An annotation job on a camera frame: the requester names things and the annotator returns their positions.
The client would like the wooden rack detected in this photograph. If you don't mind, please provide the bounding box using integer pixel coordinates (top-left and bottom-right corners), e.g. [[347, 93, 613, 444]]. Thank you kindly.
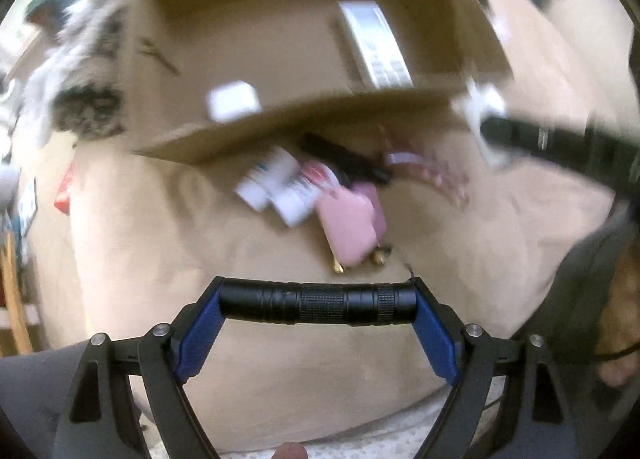
[[0, 234, 46, 355]]

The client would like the white tube with red label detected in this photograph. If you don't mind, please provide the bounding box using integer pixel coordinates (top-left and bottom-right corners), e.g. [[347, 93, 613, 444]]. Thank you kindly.
[[272, 162, 341, 227]]

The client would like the small red item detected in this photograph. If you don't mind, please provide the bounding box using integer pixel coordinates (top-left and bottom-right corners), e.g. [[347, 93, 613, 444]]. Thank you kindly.
[[54, 166, 76, 215]]

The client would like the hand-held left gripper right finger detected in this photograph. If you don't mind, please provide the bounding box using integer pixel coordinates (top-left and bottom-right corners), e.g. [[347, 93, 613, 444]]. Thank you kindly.
[[410, 276, 591, 459]]

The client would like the pink bottle with gold cap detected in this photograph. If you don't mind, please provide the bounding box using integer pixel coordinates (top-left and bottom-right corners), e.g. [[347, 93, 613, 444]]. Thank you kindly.
[[315, 182, 391, 267]]

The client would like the tan bed sheet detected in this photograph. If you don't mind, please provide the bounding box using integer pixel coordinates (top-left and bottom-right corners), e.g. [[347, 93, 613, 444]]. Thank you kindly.
[[10, 0, 631, 455]]

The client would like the spotted furry blanket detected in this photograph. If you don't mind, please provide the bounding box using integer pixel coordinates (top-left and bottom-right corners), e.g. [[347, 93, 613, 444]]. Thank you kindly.
[[25, 0, 146, 140]]

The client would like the white remote control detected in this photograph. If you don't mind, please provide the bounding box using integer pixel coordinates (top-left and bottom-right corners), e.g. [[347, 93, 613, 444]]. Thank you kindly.
[[337, 0, 415, 90]]

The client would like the black flashlight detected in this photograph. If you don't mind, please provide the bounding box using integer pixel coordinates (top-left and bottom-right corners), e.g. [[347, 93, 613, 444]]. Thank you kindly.
[[218, 280, 418, 326]]

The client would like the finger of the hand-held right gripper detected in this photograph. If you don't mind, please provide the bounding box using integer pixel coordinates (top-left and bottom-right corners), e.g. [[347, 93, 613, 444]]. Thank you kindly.
[[481, 115, 592, 173]]

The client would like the small white plastic piece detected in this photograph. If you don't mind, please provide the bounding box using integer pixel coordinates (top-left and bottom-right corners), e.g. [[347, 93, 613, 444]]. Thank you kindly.
[[462, 79, 511, 170]]

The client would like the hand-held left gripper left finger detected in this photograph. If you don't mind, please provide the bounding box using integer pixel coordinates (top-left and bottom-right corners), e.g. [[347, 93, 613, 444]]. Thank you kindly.
[[52, 276, 226, 459]]

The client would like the small white box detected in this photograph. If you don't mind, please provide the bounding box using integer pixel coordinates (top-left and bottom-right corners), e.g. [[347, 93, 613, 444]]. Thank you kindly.
[[206, 80, 262, 122]]

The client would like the grey clothing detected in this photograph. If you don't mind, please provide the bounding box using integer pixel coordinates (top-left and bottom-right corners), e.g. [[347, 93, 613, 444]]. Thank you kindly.
[[0, 209, 640, 459]]

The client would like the pink beaded bracelet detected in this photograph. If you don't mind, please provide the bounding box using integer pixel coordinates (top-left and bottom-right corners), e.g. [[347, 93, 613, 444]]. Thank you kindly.
[[377, 126, 471, 205]]

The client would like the black plastic stick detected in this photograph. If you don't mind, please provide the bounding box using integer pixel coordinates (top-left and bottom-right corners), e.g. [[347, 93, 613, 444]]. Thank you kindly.
[[300, 132, 393, 187]]

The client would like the cardboard box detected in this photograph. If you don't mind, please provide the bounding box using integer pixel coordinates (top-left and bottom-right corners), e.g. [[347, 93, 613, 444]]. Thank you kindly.
[[122, 0, 516, 165]]

